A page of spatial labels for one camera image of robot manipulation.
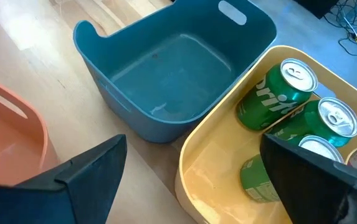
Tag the orange plastic bin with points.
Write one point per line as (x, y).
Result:
(10, 146)

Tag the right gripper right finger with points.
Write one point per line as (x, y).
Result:
(321, 193)

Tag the blue plastic bin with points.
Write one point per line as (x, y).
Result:
(172, 77)

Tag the green Sprite soda can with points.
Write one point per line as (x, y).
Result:
(256, 180)
(268, 99)
(315, 121)

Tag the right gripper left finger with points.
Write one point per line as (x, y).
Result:
(72, 193)

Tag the yellow plastic bin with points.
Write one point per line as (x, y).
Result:
(215, 174)

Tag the black flared stand leg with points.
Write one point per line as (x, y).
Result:
(315, 7)

